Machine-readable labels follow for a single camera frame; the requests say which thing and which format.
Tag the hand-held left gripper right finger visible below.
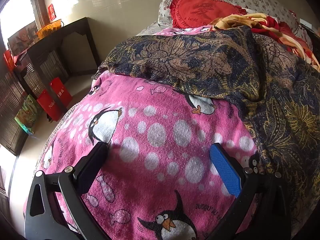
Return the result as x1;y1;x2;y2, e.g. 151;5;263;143
200;143;292;240

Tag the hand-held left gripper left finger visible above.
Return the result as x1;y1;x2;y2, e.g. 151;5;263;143
24;141;111;240

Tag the dark floral patterned garment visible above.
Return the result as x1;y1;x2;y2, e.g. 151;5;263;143
91;25;320;238

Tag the pink penguin print blanket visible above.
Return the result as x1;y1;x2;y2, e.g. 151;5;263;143
23;26;263;240

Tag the red paper bag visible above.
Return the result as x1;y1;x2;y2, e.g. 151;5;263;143
49;77;73;108
36;89;63;122

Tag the colourful green printed bag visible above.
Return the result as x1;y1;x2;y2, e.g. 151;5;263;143
14;94;42;135

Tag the dark wooden cabinet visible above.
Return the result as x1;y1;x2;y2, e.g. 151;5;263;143
0;71;29;156

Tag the dark wooden desk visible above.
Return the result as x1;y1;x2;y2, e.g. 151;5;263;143
14;17;100;110

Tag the red box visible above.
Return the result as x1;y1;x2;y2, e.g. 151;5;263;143
3;50;16;71

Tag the orange plastic basket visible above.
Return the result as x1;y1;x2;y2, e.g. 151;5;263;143
36;19;63;40

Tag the framed picture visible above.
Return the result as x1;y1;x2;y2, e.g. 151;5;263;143
7;21;38;56

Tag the orange red floral blanket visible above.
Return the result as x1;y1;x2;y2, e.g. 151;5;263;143
209;12;320;72

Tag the red heart-shaped ruffled pillow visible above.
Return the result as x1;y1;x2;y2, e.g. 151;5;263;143
169;0;248;29

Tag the dark carved wooden headboard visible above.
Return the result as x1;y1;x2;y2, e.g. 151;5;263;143
298;18;320;42

